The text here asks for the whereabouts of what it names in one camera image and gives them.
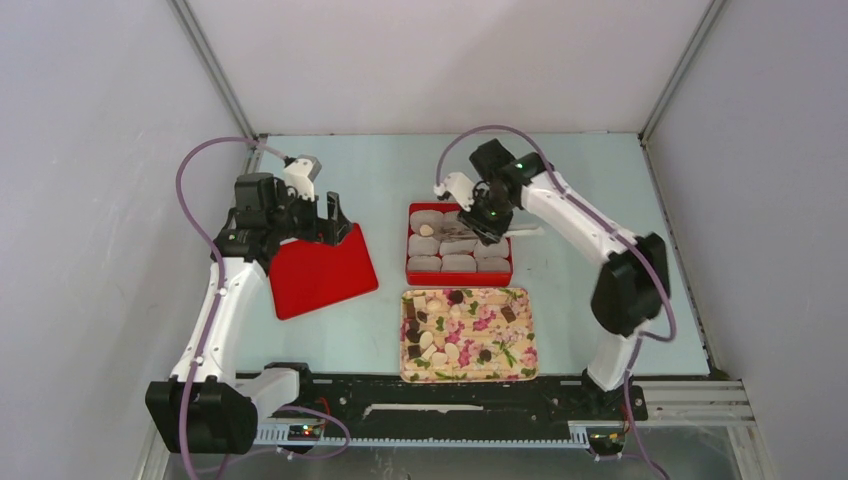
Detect round dark chocolate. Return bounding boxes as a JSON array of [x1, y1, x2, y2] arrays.
[[447, 290, 464, 305]]

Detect silver serving tongs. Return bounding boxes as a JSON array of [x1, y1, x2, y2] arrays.
[[437, 223, 546, 241]]

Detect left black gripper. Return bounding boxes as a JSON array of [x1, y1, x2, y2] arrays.
[[267, 181, 352, 247]]

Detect striped brown chocolate bar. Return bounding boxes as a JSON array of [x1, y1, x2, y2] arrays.
[[501, 306, 517, 323]]

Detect red box lid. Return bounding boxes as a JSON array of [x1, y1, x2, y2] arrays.
[[269, 224, 379, 321]]

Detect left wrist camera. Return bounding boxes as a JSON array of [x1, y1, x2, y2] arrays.
[[283, 156, 322, 202]]

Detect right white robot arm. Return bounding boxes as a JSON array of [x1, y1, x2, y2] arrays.
[[433, 139, 672, 418]]

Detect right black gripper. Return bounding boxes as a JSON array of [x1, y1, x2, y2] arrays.
[[457, 187, 516, 246]]

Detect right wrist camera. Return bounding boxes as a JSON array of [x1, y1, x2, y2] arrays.
[[433, 172, 475, 212]]

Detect floral serving tray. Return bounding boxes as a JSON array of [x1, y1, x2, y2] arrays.
[[400, 287, 540, 384]]

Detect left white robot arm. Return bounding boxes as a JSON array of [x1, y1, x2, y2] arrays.
[[145, 173, 353, 454]]

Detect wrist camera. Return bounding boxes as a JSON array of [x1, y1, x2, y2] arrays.
[[433, 172, 475, 212], [283, 156, 322, 202]]

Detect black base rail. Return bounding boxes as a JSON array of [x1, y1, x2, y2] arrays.
[[255, 374, 648, 447]]

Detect red chocolate box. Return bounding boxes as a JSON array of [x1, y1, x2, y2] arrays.
[[405, 202, 513, 287]]

